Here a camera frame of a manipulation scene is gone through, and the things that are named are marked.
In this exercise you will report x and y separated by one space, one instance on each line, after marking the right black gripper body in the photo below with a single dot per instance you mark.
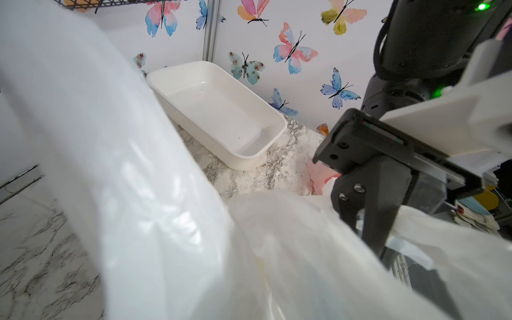
357 138

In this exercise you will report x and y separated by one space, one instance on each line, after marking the black wire basket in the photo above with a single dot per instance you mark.
83 5

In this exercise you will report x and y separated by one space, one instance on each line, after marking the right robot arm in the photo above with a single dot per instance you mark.
442 87

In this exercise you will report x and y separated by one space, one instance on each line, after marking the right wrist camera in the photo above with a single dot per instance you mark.
474 116

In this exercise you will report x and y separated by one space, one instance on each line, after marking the pink plastic bag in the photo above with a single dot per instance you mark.
320 174

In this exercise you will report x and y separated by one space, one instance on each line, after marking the yellow round chairs outside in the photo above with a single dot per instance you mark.
488 199

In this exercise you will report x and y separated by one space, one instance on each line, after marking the white plastic tray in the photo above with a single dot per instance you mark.
222 114

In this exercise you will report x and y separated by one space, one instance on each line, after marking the white printed plastic bag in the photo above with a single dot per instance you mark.
167 245

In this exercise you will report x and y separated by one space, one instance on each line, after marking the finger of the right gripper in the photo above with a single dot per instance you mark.
379 188

